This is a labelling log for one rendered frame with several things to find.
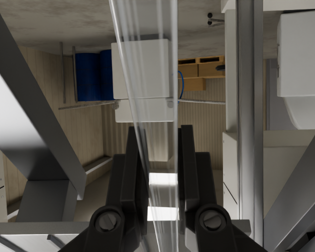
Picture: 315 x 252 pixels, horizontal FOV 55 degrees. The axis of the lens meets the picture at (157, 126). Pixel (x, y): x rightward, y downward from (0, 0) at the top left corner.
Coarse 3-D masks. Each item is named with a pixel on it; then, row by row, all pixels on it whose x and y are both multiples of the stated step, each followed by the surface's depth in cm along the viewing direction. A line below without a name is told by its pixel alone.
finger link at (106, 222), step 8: (104, 208) 11; (112, 208) 11; (96, 216) 11; (104, 216) 11; (112, 216) 11; (120, 216) 10; (96, 224) 10; (104, 224) 10; (112, 224) 10; (120, 224) 10; (88, 232) 10; (96, 232) 10; (104, 232) 10; (112, 232) 10; (120, 232) 10; (88, 240) 10; (96, 240) 10; (104, 240) 10; (112, 240) 10; (120, 240) 10; (88, 248) 10; (96, 248) 10; (104, 248) 10; (112, 248) 10; (120, 248) 10
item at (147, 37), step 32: (128, 0) 6; (160, 0) 6; (128, 32) 7; (160, 32) 7; (128, 64) 7; (160, 64) 7; (128, 96) 8; (160, 96) 8; (160, 128) 10; (160, 160) 11; (160, 192) 13; (160, 224) 17
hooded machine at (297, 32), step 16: (288, 16) 308; (304, 16) 304; (288, 32) 309; (304, 32) 305; (288, 48) 311; (304, 48) 306; (288, 64) 312; (304, 64) 308; (288, 80) 314; (304, 80) 309; (288, 96) 319; (304, 96) 314; (288, 112) 350; (304, 112) 315; (304, 128) 317
